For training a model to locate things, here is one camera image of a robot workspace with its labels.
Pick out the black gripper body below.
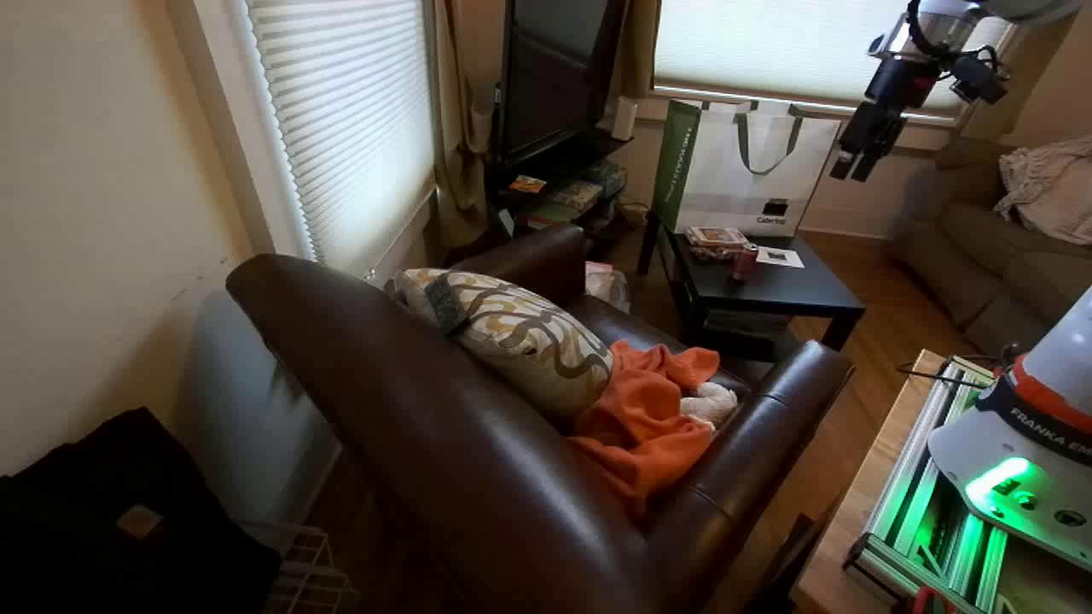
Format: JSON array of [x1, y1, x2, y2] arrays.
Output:
[[838, 57, 937, 156]]

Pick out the black remote control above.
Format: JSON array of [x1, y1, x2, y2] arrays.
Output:
[[424, 276, 484, 336]]

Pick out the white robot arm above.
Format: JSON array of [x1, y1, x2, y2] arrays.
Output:
[[833, 0, 1092, 570]]

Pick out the dark brown leather couch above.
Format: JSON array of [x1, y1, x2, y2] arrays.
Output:
[[225, 255, 849, 614]]

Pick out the white tote bag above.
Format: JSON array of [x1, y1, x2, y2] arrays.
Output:
[[655, 104, 838, 239]]

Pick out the white paper card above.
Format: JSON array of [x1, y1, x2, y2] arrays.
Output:
[[758, 245, 805, 269]]

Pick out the red soda can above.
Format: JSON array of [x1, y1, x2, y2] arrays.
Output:
[[730, 245, 758, 284]]

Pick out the colourful game box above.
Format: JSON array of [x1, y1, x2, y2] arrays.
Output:
[[682, 227, 752, 259]]

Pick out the black coffee table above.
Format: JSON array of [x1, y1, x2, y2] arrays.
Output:
[[659, 236, 862, 361]]

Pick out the white cloth on sofa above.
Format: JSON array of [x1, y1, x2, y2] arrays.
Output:
[[993, 136, 1092, 245]]

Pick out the grey-green sofa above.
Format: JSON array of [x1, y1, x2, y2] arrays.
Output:
[[888, 140, 1092, 360]]

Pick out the black tv stand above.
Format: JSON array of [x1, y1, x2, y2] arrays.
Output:
[[489, 129, 629, 244]]

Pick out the white plush toy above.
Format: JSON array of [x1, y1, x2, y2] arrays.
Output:
[[679, 381, 737, 431]]

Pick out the black television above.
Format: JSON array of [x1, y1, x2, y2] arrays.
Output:
[[490, 0, 624, 168]]

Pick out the orange blanket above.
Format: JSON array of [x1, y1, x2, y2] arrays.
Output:
[[571, 342, 719, 519]]

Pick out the patterned throw pillow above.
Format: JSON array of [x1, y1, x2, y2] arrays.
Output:
[[396, 265, 612, 419]]

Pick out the beige curtain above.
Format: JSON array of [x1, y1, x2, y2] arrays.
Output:
[[432, 0, 490, 248]]

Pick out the white window blind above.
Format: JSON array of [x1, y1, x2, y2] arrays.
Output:
[[246, 0, 432, 269]]

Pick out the black bag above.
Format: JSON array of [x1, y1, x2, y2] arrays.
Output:
[[0, 410, 278, 614]]

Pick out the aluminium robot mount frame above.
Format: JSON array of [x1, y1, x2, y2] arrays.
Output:
[[843, 352, 1092, 614]]

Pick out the white wire basket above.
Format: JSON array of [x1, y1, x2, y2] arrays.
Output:
[[246, 522, 359, 614]]

